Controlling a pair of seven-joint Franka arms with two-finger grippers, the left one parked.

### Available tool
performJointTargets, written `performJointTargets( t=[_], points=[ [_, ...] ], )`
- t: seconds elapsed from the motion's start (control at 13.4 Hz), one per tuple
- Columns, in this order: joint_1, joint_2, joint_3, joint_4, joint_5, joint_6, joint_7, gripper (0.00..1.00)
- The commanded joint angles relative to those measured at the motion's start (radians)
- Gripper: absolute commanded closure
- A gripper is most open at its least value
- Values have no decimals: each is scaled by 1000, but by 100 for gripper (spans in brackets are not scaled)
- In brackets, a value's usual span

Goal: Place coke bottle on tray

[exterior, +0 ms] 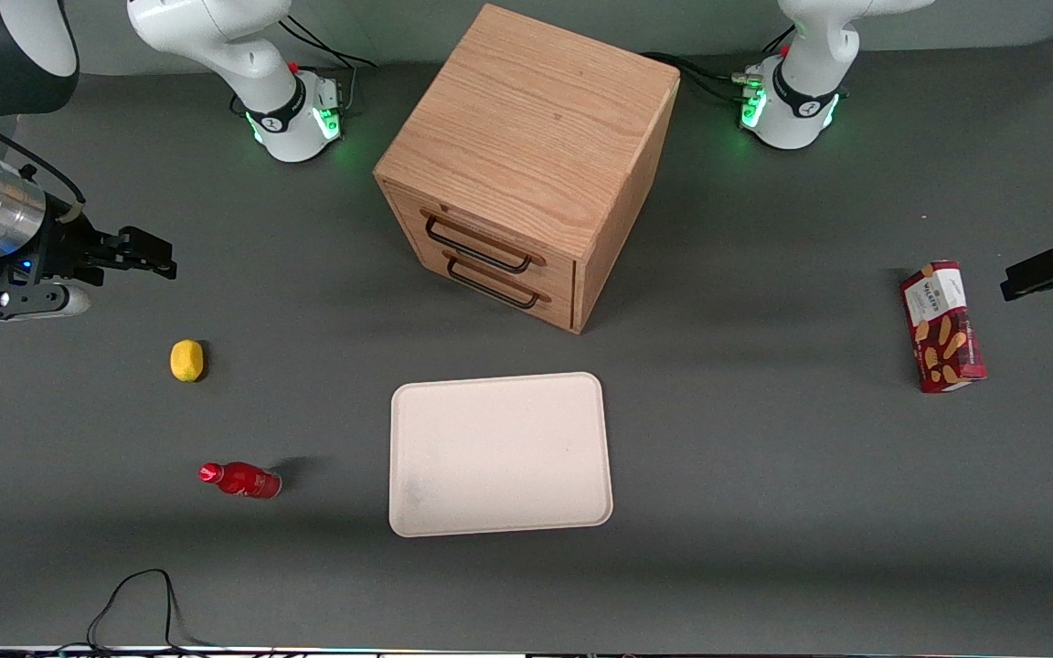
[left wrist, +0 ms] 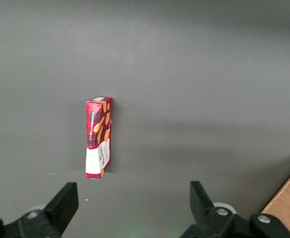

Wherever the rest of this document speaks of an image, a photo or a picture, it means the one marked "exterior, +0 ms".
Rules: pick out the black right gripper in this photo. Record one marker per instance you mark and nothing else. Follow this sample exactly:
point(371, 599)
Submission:
point(67, 248)

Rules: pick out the red coke bottle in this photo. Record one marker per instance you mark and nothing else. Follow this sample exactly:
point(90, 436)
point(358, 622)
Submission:
point(248, 480)

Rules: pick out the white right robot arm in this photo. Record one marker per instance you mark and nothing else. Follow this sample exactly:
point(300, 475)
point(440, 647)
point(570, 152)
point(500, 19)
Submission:
point(216, 37)

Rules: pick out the beige plastic tray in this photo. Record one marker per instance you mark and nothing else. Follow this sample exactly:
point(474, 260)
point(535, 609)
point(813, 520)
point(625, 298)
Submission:
point(499, 452)

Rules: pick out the red cookie box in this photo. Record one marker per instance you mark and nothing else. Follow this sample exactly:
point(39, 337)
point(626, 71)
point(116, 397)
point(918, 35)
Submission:
point(942, 329)

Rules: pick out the yellow lemon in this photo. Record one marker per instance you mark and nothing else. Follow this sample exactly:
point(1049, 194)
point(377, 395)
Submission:
point(186, 360)

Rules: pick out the wooden drawer cabinet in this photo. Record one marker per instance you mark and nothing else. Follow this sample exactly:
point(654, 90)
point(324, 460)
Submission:
point(536, 119)

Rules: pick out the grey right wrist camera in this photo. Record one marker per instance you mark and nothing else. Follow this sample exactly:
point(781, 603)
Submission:
point(24, 303)

